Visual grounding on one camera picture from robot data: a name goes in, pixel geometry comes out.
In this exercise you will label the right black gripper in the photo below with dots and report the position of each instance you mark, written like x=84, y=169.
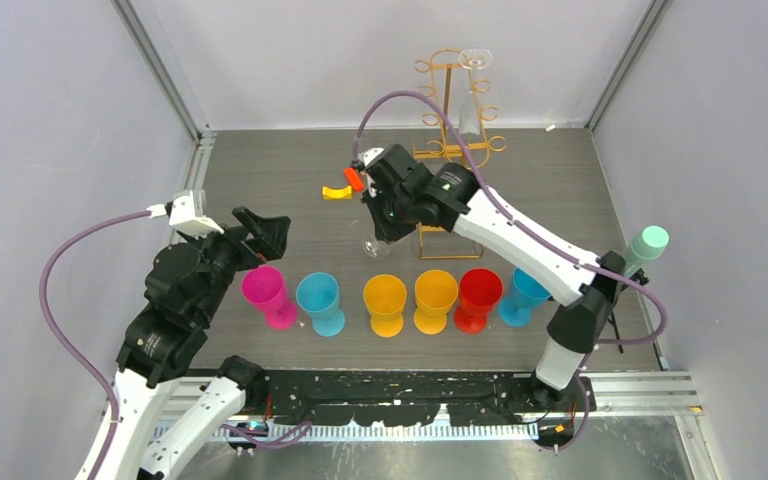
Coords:
x=373, y=198

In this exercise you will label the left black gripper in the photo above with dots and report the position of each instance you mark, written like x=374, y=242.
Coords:
x=273, y=231

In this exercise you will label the clear wine glass front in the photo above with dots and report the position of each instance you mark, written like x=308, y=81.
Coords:
x=376, y=249

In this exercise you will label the clear wine glass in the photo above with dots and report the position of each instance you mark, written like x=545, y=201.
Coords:
x=376, y=249
x=473, y=61

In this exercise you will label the pink plastic wine glass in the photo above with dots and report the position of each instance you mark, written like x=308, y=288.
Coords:
x=266, y=290

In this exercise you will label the blue wine glass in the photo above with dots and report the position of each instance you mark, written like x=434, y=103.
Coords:
x=318, y=295
x=525, y=294

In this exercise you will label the yellow wine glass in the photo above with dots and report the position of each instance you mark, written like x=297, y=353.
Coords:
x=435, y=293
x=385, y=298

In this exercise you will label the yellow wine glass front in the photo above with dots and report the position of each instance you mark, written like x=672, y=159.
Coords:
x=435, y=293

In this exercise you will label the red plastic wine glass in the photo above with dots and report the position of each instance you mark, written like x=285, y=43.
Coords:
x=480, y=290

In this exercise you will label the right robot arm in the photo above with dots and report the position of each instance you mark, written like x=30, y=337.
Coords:
x=581, y=282

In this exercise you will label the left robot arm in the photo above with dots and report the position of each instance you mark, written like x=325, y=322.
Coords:
x=184, y=290

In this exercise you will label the gold wine glass rack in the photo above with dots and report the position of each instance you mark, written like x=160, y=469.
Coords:
x=447, y=86

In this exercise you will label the orange block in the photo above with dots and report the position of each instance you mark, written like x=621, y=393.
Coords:
x=354, y=179

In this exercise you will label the yellow arch block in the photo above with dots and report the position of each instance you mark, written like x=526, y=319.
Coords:
x=344, y=193

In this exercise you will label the mint green bottle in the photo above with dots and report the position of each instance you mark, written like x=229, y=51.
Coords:
x=646, y=246

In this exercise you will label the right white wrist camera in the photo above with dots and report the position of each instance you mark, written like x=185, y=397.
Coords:
x=363, y=159

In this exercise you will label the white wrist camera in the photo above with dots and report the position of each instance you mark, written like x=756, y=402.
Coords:
x=185, y=213
x=363, y=159

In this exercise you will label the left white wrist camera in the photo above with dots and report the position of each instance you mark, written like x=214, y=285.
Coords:
x=185, y=213

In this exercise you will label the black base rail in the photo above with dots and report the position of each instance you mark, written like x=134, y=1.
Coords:
x=355, y=405

